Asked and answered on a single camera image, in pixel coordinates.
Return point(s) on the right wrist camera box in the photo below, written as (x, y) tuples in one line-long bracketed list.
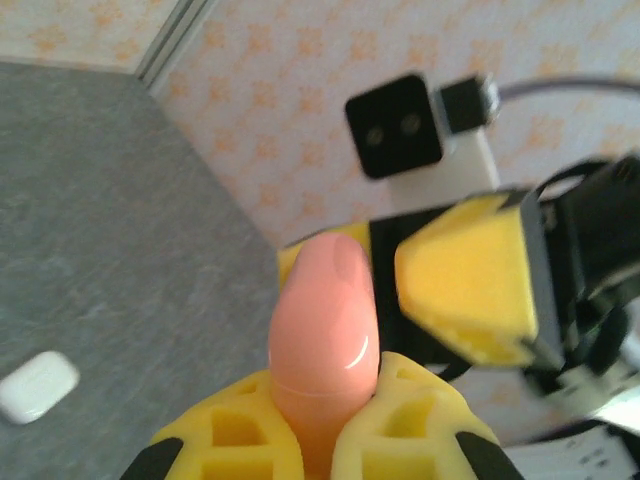
[(395, 125)]

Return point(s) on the pink earbud charging case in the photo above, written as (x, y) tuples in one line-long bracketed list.
[(325, 325)]

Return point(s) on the white earbud charging case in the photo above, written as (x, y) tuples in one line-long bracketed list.
[(37, 387)]

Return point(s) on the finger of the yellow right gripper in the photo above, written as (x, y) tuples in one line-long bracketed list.
[(465, 270), (287, 260)]

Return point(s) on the white right camera mount block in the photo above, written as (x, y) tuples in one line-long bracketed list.
[(450, 175)]

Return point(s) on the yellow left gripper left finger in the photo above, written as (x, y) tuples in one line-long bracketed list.
[(235, 440)]

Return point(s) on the aluminium frame post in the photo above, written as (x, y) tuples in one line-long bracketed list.
[(175, 45)]

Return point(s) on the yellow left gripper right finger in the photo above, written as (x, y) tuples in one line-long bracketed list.
[(410, 440)]

